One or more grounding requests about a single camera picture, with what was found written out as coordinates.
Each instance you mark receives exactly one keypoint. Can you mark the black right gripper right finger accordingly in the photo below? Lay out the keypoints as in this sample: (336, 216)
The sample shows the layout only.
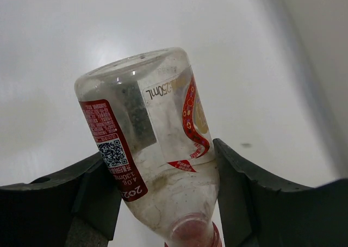
(258, 208)

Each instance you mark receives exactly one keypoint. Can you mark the red-capped labelled bottle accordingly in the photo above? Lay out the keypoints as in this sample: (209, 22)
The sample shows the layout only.
(146, 118)

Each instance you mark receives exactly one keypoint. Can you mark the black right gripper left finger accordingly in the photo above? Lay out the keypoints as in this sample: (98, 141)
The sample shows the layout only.
(76, 206)

